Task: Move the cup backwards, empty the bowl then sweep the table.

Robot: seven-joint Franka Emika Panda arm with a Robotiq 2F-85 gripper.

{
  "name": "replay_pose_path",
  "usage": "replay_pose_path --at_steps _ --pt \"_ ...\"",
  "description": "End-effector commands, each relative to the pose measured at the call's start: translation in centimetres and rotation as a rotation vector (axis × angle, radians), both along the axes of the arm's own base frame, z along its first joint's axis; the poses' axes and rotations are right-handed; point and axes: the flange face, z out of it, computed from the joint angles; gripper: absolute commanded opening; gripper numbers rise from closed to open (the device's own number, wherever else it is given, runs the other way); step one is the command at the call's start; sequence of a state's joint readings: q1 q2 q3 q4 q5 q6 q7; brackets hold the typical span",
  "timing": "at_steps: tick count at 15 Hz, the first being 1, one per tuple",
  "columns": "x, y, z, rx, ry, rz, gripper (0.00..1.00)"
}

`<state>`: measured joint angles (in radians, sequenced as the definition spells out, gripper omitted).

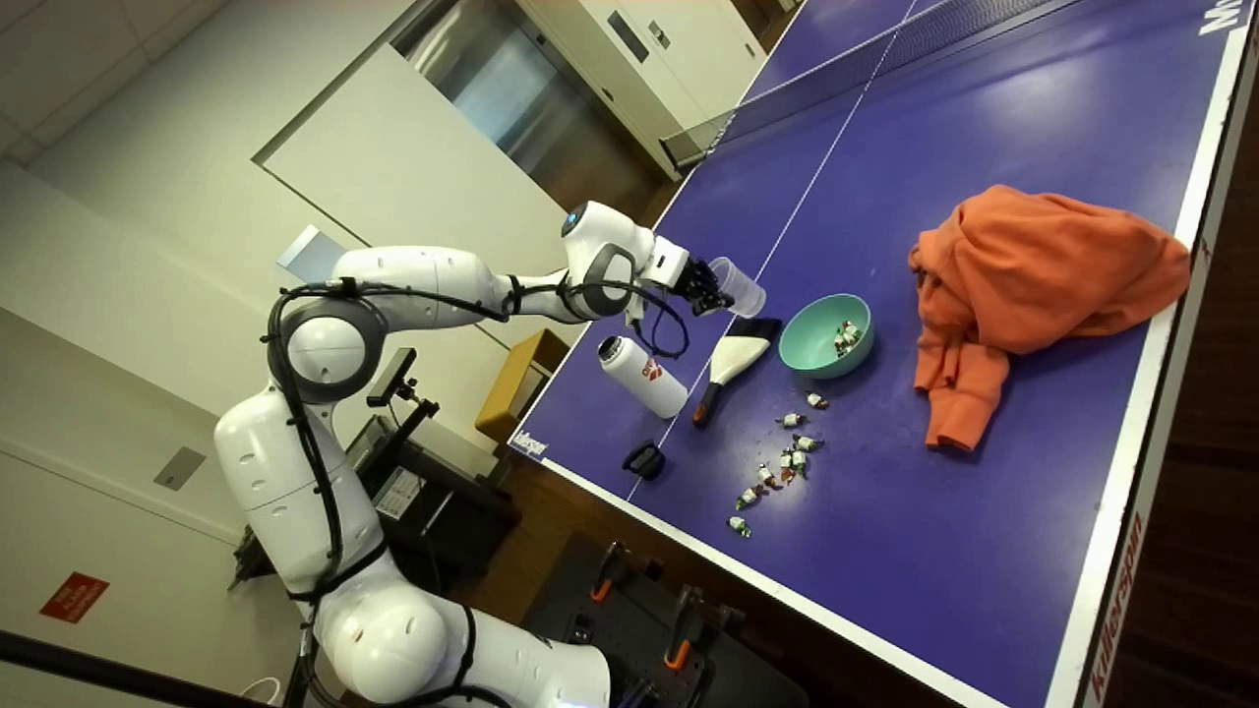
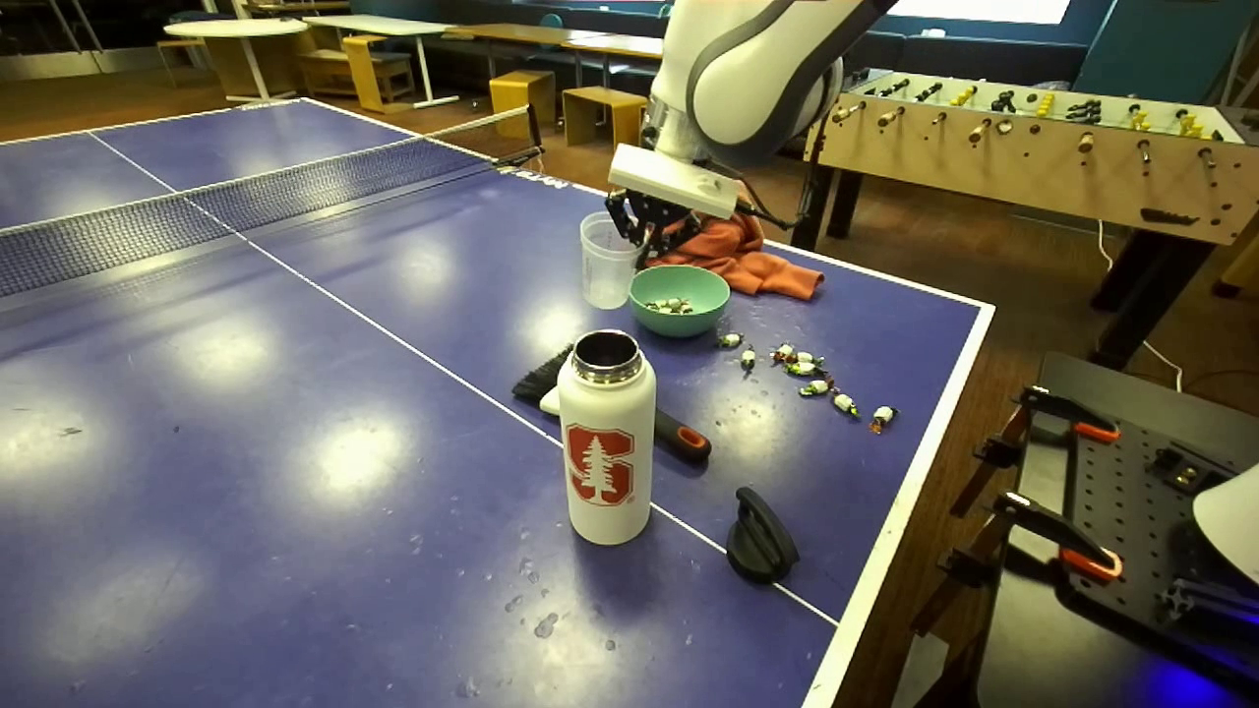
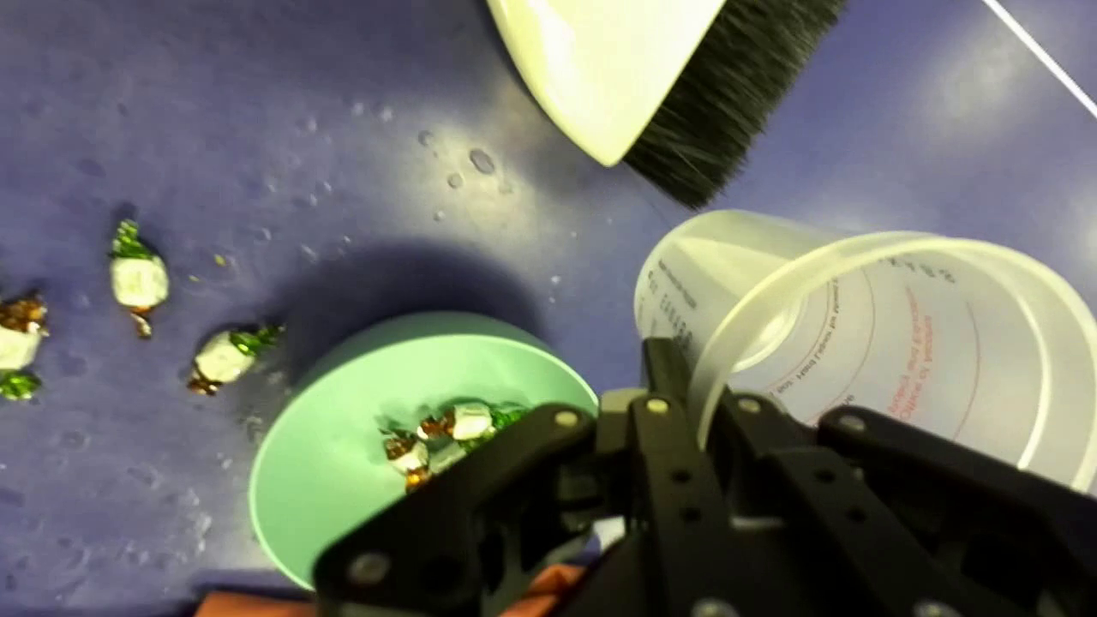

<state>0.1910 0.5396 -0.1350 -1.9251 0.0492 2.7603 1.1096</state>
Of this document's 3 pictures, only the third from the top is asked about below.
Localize clear plastic measuring cup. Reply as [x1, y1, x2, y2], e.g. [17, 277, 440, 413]
[630, 205, 1097, 494]

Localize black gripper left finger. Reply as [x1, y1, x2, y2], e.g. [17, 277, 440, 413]
[310, 335, 734, 617]

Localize teal green bowl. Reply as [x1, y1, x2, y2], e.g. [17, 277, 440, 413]
[245, 310, 601, 594]

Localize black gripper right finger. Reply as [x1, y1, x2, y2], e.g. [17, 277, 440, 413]
[714, 392, 1097, 617]

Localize green white candy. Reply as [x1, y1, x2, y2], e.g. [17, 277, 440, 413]
[186, 321, 284, 397]
[442, 395, 528, 450]
[0, 291, 52, 403]
[106, 216, 176, 344]
[376, 419, 440, 494]

